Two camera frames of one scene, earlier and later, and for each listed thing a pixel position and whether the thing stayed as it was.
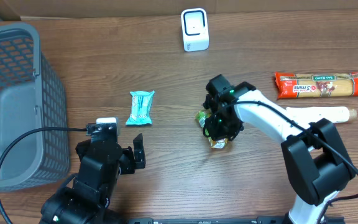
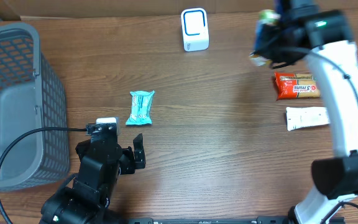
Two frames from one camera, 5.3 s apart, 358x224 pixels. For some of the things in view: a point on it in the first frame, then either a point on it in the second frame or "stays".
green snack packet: [220, 144] to [266, 17]
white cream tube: [334, 114] stays
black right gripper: [220, 134] to [268, 48]
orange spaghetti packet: [289, 85] stays
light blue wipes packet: [140, 107] stays
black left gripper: [130, 163] stays
